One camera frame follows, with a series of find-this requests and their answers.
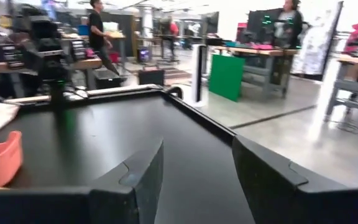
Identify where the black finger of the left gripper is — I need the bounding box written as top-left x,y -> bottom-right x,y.
50,81 -> 64,108

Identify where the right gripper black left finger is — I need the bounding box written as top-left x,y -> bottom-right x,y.
0,139 -> 164,224

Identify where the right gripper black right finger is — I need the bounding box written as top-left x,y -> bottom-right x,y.
232,135 -> 358,224

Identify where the wooden top desk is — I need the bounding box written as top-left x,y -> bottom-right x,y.
0,57 -> 104,91

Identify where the black bin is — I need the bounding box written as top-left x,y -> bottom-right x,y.
93,68 -> 123,90

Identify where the person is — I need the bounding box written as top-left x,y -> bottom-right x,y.
166,17 -> 180,62
88,0 -> 127,82
273,0 -> 304,49

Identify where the orange plastic tray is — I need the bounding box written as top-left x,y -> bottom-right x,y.
0,130 -> 24,187

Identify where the black floor box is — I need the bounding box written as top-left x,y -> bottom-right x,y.
137,65 -> 166,86

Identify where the black clamp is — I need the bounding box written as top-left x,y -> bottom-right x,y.
165,86 -> 185,100

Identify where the green board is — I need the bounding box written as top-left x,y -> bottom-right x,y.
208,54 -> 246,103

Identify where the grey leg table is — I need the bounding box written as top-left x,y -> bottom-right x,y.
323,54 -> 358,123

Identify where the wooden top workbench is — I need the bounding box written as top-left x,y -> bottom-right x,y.
209,45 -> 300,99

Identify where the white banner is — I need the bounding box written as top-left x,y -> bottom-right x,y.
290,1 -> 344,78

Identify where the black monitor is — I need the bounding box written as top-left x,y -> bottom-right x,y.
247,9 -> 284,44

